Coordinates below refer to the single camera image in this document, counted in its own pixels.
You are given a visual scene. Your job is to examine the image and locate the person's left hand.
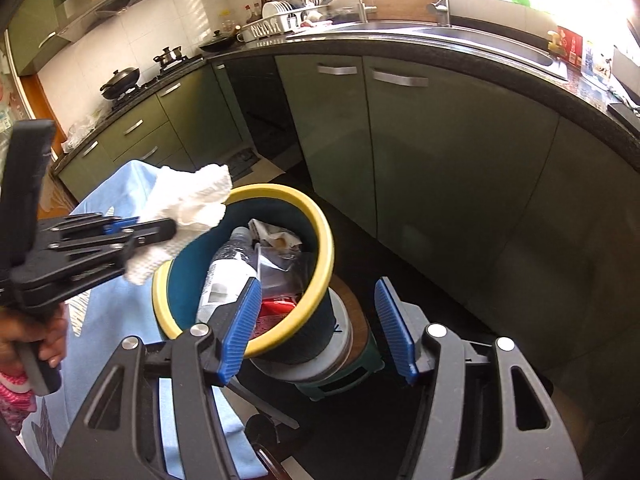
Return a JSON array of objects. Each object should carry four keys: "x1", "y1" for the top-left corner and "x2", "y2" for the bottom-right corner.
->
[{"x1": 0, "y1": 305, "x2": 68, "y2": 376}]

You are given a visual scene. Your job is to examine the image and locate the clear plastic bottle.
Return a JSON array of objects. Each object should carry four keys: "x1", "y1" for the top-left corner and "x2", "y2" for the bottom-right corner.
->
[{"x1": 196, "y1": 226, "x2": 261, "y2": 326}]

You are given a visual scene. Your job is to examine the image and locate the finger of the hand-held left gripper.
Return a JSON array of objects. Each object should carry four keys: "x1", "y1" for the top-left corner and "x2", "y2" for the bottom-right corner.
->
[
  {"x1": 10, "y1": 218, "x2": 177, "y2": 307},
  {"x1": 37, "y1": 212, "x2": 141, "y2": 241}
]

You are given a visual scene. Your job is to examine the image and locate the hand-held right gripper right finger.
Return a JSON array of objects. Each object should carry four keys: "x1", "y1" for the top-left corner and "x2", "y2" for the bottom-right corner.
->
[{"x1": 374, "y1": 276, "x2": 586, "y2": 480}]

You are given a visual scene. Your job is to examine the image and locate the white paper towel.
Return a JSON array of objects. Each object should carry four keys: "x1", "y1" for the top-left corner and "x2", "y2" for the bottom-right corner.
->
[{"x1": 124, "y1": 162, "x2": 233, "y2": 286}]

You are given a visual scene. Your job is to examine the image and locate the steel kitchen sink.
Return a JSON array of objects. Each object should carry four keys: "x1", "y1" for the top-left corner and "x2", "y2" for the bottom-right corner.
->
[{"x1": 300, "y1": 20, "x2": 568, "y2": 83}]

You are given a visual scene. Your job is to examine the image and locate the clear plastic bags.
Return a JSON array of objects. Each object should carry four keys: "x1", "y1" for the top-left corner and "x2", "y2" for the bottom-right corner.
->
[{"x1": 62, "y1": 115, "x2": 108, "y2": 153}]

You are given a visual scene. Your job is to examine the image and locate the black gas stove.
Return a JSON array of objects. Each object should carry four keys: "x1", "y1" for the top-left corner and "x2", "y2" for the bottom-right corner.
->
[{"x1": 102, "y1": 52, "x2": 206, "y2": 111}]

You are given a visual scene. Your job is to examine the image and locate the red packet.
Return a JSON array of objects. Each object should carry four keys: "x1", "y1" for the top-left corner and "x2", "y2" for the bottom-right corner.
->
[{"x1": 255, "y1": 295, "x2": 301, "y2": 333}]

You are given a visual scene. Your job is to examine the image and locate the crumpled printed wrapper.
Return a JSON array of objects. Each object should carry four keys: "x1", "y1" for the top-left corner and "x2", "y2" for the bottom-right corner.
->
[{"x1": 248, "y1": 218, "x2": 303, "y2": 253}]

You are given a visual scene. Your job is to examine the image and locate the black frying pan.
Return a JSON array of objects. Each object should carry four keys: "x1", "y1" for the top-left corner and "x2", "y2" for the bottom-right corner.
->
[{"x1": 198, "y1": 30, "x2": 237, "y2": 54}]

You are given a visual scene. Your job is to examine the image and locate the clear plastic bag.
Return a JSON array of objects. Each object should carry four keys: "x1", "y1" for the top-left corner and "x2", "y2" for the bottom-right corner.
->
[{"x1": 257, "y1": 247, "x2": 313, "y2": 306}]

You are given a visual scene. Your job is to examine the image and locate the green wall cabinets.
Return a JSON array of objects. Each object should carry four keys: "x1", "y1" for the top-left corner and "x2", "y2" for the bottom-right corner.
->
[{"x1": 7, "y1": 0, "x2": 183, "y2": 76}]

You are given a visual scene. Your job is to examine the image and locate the green plastic stool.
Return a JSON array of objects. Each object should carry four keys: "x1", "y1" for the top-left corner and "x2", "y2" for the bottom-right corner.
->
[{"x1": 295, "y1": 327, "x2": 386, "y2": 401}]

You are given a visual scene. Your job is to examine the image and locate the dark small pot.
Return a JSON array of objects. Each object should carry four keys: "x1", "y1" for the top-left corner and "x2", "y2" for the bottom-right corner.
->
[{"x1": 152, "y1": 46, "x2": 190, "y2": 70}]

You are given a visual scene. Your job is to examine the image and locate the green base cabinets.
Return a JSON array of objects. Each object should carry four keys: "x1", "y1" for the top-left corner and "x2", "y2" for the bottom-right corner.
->
[{"x1": 52, "y1": 50, "x2": 640, "y2": 391}]

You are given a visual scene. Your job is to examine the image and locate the red box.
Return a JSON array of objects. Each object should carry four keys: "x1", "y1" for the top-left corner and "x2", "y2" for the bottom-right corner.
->
[{"x1": 555, "y1": 25, "x2": 585, "y2": 68}]

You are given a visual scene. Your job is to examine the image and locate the blue star print tablecloth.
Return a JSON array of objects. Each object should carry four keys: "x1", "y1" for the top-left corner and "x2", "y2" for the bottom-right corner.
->
[{"x1": 15, "y1": 160, "x2": 266, "y2": 480}]

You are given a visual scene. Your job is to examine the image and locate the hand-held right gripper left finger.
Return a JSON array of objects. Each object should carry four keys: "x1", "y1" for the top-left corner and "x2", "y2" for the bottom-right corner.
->
[{"x1": 62, "y1": 275, "x2": 263, "y2": 480}]

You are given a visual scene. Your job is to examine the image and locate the black metal frame leg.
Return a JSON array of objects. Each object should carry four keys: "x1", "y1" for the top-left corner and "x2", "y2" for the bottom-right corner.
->
[{"x1": 227, "y1": 382, "x2": 301, "y2": 441}]

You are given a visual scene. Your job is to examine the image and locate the white dish rack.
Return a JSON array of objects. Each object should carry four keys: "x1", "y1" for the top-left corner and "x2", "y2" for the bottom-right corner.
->
[{"x1": 236, "y1": 12, "x2": 301, "y2": 43}]

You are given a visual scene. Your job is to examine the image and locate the steel range hood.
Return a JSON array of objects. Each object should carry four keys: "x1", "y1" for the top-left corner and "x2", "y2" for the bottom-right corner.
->
[{"x1": 57, "y1": 0, "x2": 151, "y2": 43}]

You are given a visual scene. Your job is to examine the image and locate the blue white package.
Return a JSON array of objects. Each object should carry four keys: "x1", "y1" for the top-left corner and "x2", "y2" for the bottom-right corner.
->
[{"x1": 580, "y1": 40, "x2": 613, "y2": 81}]

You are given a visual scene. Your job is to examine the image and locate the yellow rimmed dark bin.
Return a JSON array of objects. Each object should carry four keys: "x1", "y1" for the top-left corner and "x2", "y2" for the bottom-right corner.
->
[{"x1": 151, "y1": 184, "x2": 346, "y2": 366}]

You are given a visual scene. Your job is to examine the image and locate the black wok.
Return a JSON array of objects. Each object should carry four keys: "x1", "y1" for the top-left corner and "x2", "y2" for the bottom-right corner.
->
[{"x1": 99, "y1": 66, "x2": 142, "y2": 101}]

